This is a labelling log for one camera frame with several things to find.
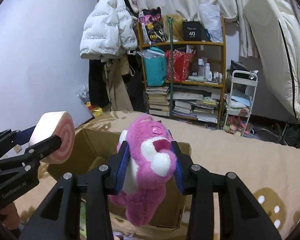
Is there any pink swirl roll plush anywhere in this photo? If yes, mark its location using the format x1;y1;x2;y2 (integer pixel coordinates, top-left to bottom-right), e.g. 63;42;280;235
28;110;76;165

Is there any pink bear plush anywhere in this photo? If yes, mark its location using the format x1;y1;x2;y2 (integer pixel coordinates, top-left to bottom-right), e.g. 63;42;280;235
109;114;177;227

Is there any left hand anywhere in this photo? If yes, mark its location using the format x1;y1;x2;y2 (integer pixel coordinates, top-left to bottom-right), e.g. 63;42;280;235
0;202;20;230

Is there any cardboard box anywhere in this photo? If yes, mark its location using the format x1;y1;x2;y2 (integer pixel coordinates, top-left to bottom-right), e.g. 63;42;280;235
46;127;193;233

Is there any plastic bag of toys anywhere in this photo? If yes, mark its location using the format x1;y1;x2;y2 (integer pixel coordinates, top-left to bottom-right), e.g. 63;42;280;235
77;85;103;118

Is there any stack of books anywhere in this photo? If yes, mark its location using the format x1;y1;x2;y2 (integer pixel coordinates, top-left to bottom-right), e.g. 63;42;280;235
146;86;170;116

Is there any beige trench coat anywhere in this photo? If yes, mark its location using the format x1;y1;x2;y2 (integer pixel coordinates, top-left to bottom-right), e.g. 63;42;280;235
104;55;133;111

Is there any wooden bookshelf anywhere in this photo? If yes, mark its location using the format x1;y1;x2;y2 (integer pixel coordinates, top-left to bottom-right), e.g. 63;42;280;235
137;16;226;128

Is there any teal bag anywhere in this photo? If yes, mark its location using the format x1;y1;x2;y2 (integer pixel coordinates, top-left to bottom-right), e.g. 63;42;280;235
140;47;167;87

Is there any white utility cart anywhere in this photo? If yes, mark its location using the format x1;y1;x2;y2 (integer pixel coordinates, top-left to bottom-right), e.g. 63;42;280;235
223;70;258;137

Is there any red gift bag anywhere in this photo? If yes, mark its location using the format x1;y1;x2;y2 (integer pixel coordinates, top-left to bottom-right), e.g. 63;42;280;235
173;49;196;82

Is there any white puffer jacket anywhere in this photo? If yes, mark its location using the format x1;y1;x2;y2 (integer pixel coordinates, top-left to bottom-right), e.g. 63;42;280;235
80;0;138;61

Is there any black patterned bag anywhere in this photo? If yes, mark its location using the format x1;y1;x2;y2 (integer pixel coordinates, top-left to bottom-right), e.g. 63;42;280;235
139;7;166;45

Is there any black box with 40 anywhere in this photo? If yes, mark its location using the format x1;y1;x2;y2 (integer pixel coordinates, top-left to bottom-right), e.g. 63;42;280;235
182;21;202;41

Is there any green pole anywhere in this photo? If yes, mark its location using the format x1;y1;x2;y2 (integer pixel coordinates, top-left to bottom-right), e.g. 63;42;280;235
167;17;174;118

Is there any clear plastic bag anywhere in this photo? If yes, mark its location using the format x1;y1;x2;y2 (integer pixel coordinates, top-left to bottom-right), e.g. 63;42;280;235
198;3;223;43

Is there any cream upright mattress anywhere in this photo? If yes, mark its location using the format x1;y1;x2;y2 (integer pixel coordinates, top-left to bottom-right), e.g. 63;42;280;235
243;0;300;121

